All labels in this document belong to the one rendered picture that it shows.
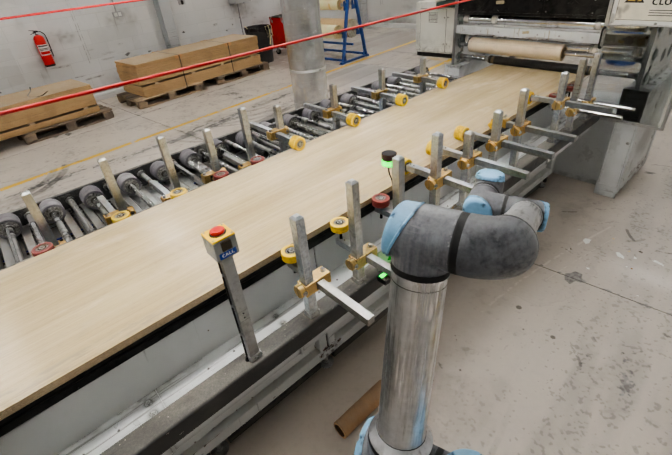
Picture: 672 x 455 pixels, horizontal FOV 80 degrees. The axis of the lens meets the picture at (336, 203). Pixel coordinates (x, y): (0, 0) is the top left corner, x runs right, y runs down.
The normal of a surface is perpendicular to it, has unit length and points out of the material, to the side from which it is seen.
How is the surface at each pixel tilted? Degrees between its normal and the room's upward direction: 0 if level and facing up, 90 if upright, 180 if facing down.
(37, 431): 90
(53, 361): 0
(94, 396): 90
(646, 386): 0
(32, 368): 0
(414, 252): 77
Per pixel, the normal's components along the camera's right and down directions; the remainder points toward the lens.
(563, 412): -0.08, -0.85
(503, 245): 0.22, -0.13
